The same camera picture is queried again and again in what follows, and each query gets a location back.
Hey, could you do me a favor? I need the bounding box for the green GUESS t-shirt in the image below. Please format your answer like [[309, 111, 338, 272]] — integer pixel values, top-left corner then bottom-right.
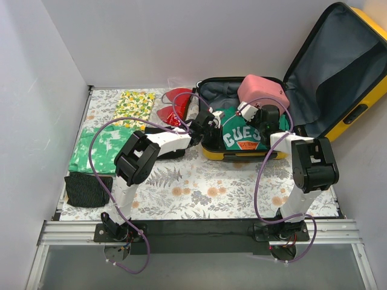
[[216, 106, 290, 151]]

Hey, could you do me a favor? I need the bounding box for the pink vanity case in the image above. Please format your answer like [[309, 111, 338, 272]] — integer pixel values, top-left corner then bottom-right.
[[237, 74, 290, 115]]

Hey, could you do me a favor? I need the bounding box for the green tie-dye shirt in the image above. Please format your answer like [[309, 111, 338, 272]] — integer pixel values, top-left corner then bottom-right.
[[68, 125, 134, 175]]

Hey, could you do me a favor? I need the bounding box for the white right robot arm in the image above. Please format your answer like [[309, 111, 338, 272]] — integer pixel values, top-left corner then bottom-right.
[[253, 105, 339, 240]]

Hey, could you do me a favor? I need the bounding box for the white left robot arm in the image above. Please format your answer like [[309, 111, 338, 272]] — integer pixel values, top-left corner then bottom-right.
[[101, 110, 224, 242]]

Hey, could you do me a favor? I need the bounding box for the black folded garment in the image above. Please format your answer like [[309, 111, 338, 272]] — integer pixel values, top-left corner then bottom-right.
[[144, 127, 186, 160]]

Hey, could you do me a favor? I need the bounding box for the red bikini top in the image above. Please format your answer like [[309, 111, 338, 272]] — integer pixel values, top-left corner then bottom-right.
[[157, 88, 192, 127]]

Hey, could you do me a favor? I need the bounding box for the yellow lemon print cloth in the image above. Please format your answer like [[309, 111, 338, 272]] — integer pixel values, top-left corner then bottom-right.
[[113, 91, 156, 121]]

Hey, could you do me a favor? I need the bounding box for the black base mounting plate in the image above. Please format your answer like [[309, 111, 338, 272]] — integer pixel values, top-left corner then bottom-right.
[[94, 219, 313, 255]]

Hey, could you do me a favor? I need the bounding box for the black striped folded cloth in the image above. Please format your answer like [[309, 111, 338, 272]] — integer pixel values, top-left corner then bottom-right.
[[64, 172, 110, 208]]

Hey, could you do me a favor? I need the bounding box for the yellow hard-shell suitcase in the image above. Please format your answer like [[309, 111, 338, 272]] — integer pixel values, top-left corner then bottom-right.
[[196, 2, 387, 163]]

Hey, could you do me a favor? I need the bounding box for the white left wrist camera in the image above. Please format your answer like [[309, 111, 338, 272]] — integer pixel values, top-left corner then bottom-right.
[[212, 111, 224, 126]]

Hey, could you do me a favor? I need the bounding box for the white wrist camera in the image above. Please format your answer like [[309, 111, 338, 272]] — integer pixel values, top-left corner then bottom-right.
[[212, 111, 224, 126], [237, 101, 261, 123]]

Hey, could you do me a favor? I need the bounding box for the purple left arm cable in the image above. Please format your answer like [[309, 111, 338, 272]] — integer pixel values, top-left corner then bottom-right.
[[86, 92, 212, 275]]

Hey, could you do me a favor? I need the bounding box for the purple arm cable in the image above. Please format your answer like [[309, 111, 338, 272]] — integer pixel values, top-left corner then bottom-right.
[[86, 92, 212, 275], [235, 97, 317, 264]]

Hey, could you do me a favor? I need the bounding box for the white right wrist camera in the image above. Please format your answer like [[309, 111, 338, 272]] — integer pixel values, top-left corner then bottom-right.
[[237, 101, 261, 123]]

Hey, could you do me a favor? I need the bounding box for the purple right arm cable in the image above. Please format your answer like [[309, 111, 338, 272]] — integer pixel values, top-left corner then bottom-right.
[[235, 97, 317, 264]]

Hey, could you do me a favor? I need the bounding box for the aluminium frame rail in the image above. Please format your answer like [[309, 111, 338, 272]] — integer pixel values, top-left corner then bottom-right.
[[27, 219, 377, 289]]

